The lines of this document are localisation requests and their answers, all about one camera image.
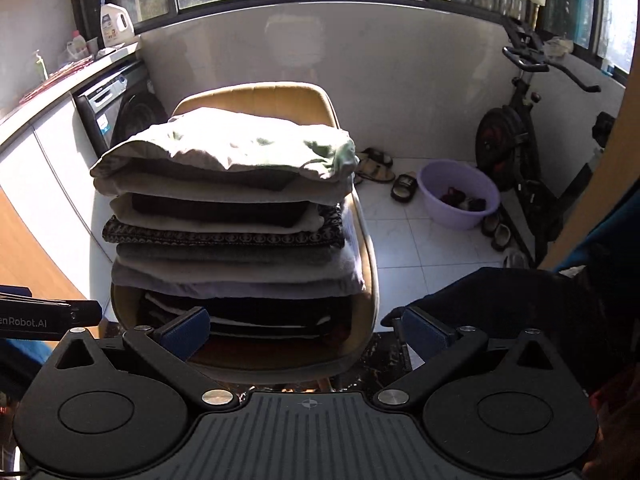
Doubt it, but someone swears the tan chair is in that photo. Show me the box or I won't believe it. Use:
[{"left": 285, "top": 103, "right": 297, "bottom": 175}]
[{"left": 110, "top": 81, "right": 378, "bottom": 391}]

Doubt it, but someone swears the white detergent bottle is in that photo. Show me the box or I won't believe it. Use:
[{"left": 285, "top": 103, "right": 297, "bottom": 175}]
[{"left": 99, "top": 2, "right": 136, "bottom": 51}]

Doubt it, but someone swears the purple basin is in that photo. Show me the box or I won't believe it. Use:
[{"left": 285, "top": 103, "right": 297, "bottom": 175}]
[{"left": 417, "top": 161, "right": 501, "bottom": 231}]

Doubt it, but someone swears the dark cloth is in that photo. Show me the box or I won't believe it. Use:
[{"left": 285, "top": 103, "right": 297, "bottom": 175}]
[{"left": 380, "top": 267, "right": 640, "bottom": 396}]

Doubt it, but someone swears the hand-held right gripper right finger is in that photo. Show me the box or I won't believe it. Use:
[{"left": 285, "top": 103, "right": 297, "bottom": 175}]
[{"left": 376, "top": 306, "right": 557, "bottom": 408}]

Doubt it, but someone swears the wooden board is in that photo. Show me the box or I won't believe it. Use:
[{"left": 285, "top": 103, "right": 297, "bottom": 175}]
[{"left": 540, "top": 75, "right": 640, "bottom": 271}]

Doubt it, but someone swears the washing machine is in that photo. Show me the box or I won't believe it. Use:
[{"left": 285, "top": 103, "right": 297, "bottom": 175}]
[{"left": 74, "top": 60, "right": 170, "bottom": 161}]

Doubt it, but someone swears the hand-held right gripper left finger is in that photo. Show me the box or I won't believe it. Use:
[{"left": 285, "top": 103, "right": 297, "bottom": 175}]
[{"left": 54, "top": 307, "right": 241, "bottom": 408}]

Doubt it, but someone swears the black exercise bike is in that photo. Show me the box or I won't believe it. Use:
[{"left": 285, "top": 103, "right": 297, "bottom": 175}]
[{"left": 474, "top": 15, "right": 621, "bottom": 268}]

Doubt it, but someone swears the brown sandal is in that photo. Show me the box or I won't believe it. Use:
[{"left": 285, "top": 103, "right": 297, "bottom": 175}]
[
  {"left": 356, "top": 162, "right": 396, "bottom": 183},
  {"left": 362, "top": 147, "right": 396, "bottom": 166}
]

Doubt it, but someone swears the blue cloth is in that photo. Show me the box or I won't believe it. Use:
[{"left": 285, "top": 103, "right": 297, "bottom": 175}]
[{"left": 550, "top": 195, "right": 640, "bottom": 281}]

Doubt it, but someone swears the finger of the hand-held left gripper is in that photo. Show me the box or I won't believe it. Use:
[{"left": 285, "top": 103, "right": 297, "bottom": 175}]
[{"left": 69, "top": 300, "right": 104, "bottom": 329}]

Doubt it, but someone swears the stack of folded clothes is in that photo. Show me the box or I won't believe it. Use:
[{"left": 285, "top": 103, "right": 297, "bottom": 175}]
[{"left": 90, "top": 160, "right": 368, "bottom": 343}]

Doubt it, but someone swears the black slipper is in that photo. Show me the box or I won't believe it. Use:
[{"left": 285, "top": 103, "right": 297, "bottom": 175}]
[{"left": 390, "top": 172, "right": 419, "bottom": 204}]

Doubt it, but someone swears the green leaf print shirt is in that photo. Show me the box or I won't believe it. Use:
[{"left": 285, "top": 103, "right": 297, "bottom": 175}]
[{"left": 90, "top": 107, "right": 361, "bottom": 186}]

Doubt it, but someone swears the red patterned tray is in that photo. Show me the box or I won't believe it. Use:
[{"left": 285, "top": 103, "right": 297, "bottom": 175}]
[{"left": 20, "top": 57, "right": 96, "bottom": 106}]

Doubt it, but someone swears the white cabinet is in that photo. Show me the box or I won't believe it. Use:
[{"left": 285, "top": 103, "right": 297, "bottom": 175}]
[{"left": 0, "top": 42, "right": 146, "bottom": 306}]

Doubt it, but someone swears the pink capped bottle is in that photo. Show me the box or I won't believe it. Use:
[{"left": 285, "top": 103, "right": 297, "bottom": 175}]
[{"left": 66, "top": 30, "right": 91, "bottom": 61}]

